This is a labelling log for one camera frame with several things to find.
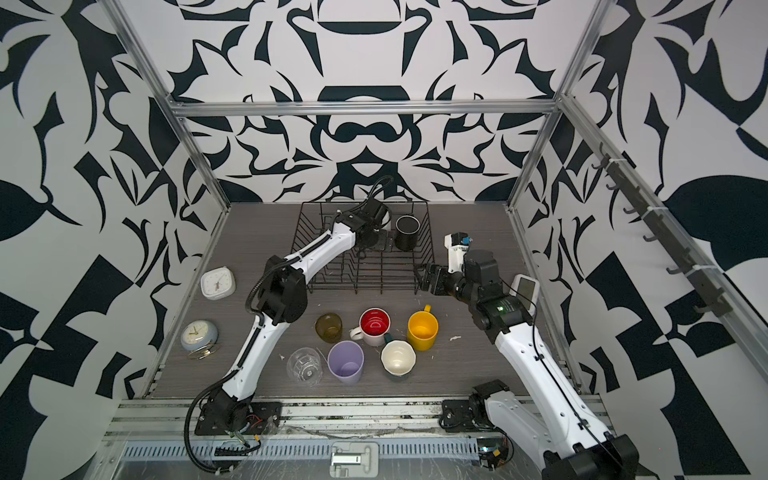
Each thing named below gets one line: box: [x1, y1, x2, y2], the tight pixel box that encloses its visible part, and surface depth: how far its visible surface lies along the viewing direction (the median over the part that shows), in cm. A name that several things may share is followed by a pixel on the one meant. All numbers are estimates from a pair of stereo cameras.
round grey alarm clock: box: [180, 319, 219, 360], surface depth 86 cm
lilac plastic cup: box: [327, 340, 365, 385], surface depth 75 cm
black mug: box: [395, 214, 421, 252], surface depth 101 cm
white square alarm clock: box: [200, 266, 236, 301], surface depth 97 cm
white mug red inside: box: [349, 306, 391, 347], surface depth 85 cm
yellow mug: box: [407, 304, 439, 352], surface depth 83 cm
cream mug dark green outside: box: [380, 332, 417, 378], surface depth 77 cm
